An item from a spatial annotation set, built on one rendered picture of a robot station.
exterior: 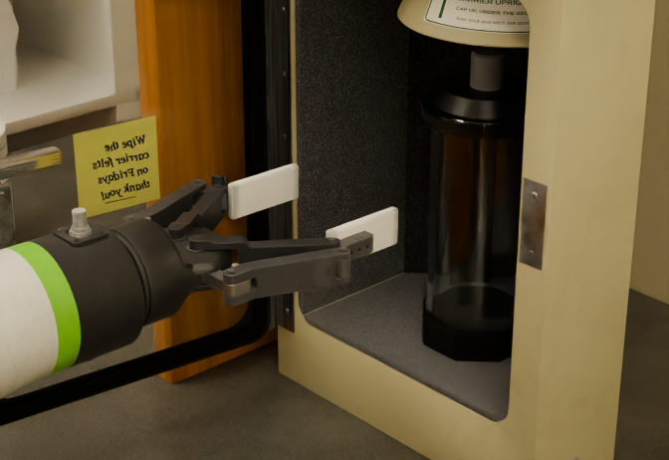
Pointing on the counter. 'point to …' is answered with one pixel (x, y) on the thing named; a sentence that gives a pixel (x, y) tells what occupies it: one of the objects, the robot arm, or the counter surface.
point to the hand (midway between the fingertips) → (328, 207)
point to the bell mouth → (464, 13)
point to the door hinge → (280, 112)
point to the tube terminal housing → (377, 412)
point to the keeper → (533, 223)
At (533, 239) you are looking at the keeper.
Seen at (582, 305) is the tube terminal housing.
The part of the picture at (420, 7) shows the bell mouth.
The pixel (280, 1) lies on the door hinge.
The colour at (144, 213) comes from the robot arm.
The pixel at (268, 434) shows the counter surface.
